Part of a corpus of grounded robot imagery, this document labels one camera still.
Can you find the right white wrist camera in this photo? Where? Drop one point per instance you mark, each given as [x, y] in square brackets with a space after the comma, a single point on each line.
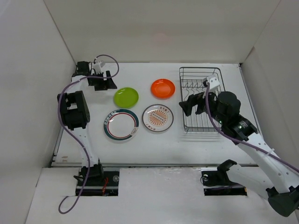
[212, 81]

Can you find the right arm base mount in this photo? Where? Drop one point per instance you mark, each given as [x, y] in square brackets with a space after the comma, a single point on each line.
[215, 184]

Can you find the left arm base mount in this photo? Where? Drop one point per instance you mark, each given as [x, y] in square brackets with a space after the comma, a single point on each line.
[99, 186]

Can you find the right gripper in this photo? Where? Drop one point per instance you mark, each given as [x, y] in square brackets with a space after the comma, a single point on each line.
[193, 100]

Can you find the orange plate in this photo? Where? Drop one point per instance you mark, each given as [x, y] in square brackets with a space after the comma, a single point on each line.
[163, 88]

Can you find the grey wire dish rack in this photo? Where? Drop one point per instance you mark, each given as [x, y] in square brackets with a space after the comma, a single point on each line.
[191, 82]

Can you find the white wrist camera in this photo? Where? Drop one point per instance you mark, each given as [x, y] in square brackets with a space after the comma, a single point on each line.
[212, 81]
[97, 67]

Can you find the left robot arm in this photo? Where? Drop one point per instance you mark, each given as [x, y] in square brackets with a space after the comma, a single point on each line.
[74, 116]

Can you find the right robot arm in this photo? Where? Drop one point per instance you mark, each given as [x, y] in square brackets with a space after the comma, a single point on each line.
[280, 186]

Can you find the white plate green rim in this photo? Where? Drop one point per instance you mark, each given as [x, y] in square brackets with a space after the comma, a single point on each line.
[121, 125]

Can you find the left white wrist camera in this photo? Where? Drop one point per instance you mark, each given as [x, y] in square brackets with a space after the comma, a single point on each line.
[97, 67]

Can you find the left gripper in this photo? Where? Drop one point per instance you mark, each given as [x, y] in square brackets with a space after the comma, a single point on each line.
[105, 85]

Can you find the white plate sunburst pattern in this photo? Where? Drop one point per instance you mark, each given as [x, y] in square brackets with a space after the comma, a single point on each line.
[157, 118]

